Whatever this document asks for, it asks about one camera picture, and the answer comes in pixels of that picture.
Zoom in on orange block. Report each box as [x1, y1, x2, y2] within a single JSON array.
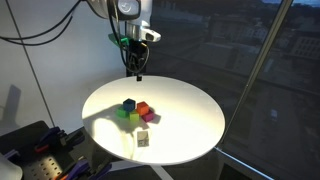
[[136, 101, 149, 116]]

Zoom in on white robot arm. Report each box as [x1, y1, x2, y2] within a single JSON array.
[[86, 0, 161, 81]]

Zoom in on purple-handled spring clamp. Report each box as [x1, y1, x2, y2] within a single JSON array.
[[54, 157, 112, 180]]

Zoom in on green block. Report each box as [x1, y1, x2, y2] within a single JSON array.
[[116, 106, 129, 118]]

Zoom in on blue block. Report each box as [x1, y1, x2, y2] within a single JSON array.
[[123, 98, 136, 112]]

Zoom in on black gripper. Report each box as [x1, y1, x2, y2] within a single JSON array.
[[126, 39, 149, 82]]

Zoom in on magenta block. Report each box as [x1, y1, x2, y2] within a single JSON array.
[[142, 109, 155, 122]]

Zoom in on gray block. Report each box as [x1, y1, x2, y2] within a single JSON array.
[[137, 131, 149, 147]]

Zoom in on yellow-green block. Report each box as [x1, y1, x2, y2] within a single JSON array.
[[129, 110, 140, 121]]

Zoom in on orange-tipped spring clamp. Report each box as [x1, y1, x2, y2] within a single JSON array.
[[34, 127, 85, 153]]

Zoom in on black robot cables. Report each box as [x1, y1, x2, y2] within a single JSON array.
[[0, 0, 150, 75]]

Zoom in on white table pedestal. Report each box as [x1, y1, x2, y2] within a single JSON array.
[[152, 166, 174, 180]]

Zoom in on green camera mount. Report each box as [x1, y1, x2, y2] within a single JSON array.
[[108, 33, 129, 45]]

